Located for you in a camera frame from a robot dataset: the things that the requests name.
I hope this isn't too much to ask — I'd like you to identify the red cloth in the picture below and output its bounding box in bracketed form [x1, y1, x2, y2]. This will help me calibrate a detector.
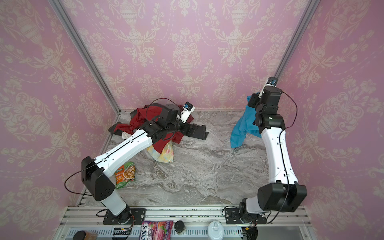
[109, 115, 206, 159]

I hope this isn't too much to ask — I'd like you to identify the turquoise blue cloth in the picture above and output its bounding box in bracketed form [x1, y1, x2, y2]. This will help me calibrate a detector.
[230, 105, 262, 148]

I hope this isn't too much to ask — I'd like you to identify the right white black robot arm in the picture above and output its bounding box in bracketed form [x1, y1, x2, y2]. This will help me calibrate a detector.
[239, 86, 308, 224]

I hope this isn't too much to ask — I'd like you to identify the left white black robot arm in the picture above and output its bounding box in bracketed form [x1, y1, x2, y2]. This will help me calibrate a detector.
[81, 104, 185, 224]

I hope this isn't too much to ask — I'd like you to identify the dark grey cloth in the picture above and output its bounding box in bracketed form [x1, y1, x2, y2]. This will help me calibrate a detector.
[108, 102, 209, 143]

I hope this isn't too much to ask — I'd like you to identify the yellow pastel tie-dye cloth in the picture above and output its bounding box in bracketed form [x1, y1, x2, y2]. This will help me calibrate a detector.
[147, 142, 174, 163]

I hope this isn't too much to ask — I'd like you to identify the white cloth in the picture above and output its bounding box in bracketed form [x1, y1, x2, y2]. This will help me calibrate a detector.
[121, 132, 132, 141]

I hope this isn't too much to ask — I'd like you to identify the green orange snack packet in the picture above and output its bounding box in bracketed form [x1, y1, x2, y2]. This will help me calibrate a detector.
[115, 162, 136, 189]

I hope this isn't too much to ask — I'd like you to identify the black round cap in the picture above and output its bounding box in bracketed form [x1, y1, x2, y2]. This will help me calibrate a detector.
[174, 220, 186, 234]

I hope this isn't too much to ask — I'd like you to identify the pink candy bag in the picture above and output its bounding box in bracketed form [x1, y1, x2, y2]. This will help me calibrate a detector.
[139, 221, 174, 240]

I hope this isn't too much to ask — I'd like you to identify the white round lid container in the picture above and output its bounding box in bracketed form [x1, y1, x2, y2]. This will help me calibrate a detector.
[208, 221, 225, 240]

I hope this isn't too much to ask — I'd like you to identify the brown jar with black lid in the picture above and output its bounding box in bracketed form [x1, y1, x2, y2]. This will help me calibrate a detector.
[73, 230, 98, 240]

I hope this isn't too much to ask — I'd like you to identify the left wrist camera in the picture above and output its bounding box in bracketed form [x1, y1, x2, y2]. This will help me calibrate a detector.
[180, 102, 195, 123]

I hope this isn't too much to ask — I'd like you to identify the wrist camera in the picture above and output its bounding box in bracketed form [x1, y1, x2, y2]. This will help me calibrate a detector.
[180, 102, 195, 123]
[259, 77, 279, 98]

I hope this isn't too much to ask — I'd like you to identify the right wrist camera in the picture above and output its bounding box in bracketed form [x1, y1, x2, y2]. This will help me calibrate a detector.
[259, 77, 279, 98]

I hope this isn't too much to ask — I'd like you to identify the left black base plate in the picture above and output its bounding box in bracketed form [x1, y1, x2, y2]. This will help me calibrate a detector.
[103, 208, 146, 225]

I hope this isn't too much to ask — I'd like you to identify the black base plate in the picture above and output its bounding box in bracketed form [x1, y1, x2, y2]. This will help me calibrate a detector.
[103, 208, 146, 225]
[222, 206, 267, 225]

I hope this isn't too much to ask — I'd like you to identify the right aluminium corner post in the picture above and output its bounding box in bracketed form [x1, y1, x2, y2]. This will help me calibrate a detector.
[274, 0, 320, 80]

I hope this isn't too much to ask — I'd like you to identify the aluminium corner post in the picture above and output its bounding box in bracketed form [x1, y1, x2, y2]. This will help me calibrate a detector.
[274, 0, 320, 80]
[48, 0, 121, 116]

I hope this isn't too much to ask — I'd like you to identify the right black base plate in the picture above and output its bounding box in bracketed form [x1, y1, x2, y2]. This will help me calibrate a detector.
[222, 206, 267, 225]

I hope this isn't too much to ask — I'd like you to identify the aluminium front rail frame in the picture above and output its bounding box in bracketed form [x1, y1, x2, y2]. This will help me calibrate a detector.
[53, 205, 317, 240]

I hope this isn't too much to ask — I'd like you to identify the left aluminium corner post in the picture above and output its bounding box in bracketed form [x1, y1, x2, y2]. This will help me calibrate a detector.
[48, 0, 121, 116]

